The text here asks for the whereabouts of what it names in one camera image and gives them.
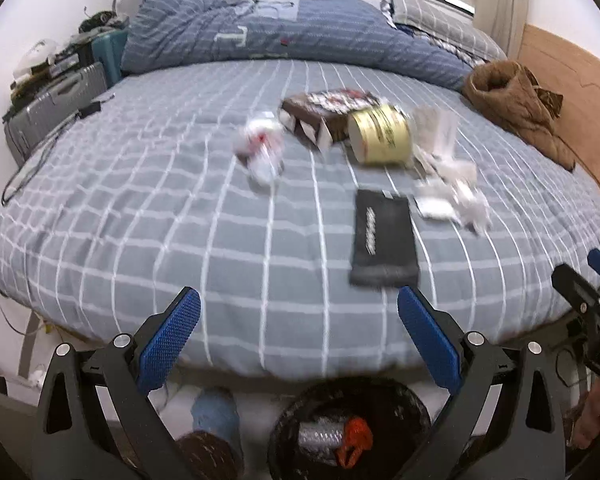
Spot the wooden headboard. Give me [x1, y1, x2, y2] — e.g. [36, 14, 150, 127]
[517, 24, 600, 203]

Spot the brown patterned slipper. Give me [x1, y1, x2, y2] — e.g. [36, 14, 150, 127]
[172, 432, 244, 480]

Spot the brown padded jacket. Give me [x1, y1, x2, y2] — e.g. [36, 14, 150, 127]
[462, 60, 577, 172]

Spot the plaid cloth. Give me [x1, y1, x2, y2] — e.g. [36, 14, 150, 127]
[380, 2, 486, 68]

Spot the red plastic wrapper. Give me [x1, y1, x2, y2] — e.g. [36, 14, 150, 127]
[336, 417, 374, 467]

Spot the yellow yogurt cup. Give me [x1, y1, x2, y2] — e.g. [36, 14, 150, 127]
[347, 104, 414, 167]

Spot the brown drink carton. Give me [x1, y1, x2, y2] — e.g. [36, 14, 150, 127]
[280, 89, 381, 154]

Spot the white sachet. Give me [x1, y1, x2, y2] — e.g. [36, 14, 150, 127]
[414, 185, 456, 221]

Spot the person's right hand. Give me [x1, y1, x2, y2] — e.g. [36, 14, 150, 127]
[570, 377, 600, 451]

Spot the white rounded object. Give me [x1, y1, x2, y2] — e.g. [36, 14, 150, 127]
[14, 40, 56, 78]

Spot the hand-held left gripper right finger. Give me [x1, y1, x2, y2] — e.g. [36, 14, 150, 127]
[396, 285, 568, 480]

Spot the dark patterned cloth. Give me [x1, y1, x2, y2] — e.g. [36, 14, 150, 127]
[530, 67, 564, 117]

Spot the grey checked pillow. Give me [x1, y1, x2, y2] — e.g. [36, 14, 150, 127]
[390, 0, 507, 63]

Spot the black tangled bundle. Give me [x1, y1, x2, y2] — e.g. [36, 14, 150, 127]
[79, 10, 130, 33]

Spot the silver foil wrapper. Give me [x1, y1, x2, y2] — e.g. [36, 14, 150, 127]
[297, 420, 346, 456]

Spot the grey suitcase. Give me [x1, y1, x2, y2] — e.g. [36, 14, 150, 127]
[2, 62, 106, 167]

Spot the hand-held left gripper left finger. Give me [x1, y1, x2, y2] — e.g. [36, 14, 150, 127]
[30, 286, 203, 480]

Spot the crumpled white tissue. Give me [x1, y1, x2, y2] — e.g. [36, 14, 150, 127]
[450, 180, 492, 234]

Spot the black trash bin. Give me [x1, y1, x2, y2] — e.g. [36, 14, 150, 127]
[267, 377, 433, 480]

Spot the red-white plastic wrapper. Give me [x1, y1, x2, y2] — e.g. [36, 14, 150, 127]
[232, 112, 286, 184]

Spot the beige curtain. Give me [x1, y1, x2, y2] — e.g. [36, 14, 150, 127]
[472, 0, 531, 57]

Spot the person's jeans leg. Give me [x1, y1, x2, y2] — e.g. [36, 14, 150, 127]
[190, 387, 244, 461]

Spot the black cable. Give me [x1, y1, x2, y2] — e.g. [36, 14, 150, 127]
[1, 92, 116, 206]

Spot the teal suitcase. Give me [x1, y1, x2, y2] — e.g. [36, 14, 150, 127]
[91, 30, 130, 86]

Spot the bed with grey checked sheet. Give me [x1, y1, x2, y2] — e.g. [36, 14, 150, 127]
[0, 57, 600, 378]

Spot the black packet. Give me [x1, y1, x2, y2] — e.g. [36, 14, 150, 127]
[349, 189, 420, 289]

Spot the blue striped duvet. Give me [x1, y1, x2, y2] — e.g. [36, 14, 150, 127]
[121, 0, 481, 93]

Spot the white plastic bag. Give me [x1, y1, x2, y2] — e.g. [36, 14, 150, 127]
[412, 105, 458, 161]

